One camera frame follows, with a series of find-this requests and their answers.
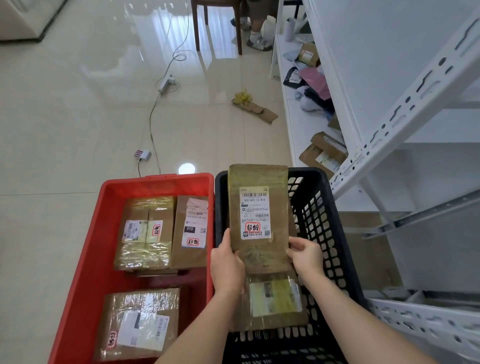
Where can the person's right hand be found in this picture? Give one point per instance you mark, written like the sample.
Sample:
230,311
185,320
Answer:
309,258

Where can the person's left hand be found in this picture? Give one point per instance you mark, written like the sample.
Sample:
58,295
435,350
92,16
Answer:
227,270

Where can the black plastic basket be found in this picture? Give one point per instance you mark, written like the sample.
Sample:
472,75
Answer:
326,232

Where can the narrow brown labelled box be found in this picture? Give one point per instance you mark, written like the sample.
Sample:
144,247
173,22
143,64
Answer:
187,255

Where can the brown parcel with yellow label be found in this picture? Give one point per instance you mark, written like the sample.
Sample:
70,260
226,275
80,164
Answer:
277,300

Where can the tape-wrapped parcel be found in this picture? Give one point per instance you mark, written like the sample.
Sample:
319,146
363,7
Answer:
146,255

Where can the taped parcel with white label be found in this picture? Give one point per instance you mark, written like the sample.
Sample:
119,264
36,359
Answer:
258,180

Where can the parcels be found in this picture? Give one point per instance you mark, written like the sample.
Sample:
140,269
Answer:
322,150

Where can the red plastic crate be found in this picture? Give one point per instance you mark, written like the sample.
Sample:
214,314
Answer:
86,262

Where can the pile of plastic mailer bags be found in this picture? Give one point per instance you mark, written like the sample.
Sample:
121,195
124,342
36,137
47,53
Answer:
311,101

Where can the cardboard box white label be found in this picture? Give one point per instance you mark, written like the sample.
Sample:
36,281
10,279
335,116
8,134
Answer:
309,54

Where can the person's left forearm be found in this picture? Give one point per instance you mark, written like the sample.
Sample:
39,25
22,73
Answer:
198,333

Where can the person's right forearm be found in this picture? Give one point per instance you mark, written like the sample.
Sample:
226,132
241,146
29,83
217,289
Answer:
367,326

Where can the flattened cardboard strip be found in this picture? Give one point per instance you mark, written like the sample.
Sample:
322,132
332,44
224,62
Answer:
260,111

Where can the small red striped power strip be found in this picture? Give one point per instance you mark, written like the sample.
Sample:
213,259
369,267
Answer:
141,154

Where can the yellow crumpled tape wad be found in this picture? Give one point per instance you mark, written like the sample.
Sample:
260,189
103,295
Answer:
243,96

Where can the white power strip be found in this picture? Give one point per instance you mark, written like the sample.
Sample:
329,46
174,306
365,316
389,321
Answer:
167,83

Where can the white bottle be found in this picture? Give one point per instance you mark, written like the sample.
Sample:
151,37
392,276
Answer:
289,30

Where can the white plastic bag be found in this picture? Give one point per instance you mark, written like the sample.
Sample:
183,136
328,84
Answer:
269,26

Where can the brown wooden chair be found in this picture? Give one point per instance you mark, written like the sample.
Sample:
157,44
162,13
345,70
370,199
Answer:
217,7

